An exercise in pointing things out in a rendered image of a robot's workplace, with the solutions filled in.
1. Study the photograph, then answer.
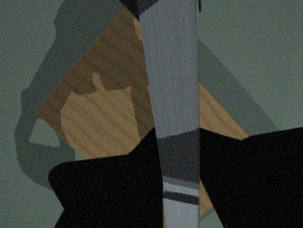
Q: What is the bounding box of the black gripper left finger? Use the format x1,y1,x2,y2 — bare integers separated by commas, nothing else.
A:
48,127,164,228

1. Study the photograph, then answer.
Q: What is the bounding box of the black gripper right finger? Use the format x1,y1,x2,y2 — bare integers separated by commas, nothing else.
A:
199,127,303,228

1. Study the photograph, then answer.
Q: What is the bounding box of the wooden board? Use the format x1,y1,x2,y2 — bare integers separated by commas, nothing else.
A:
36,8,250,159

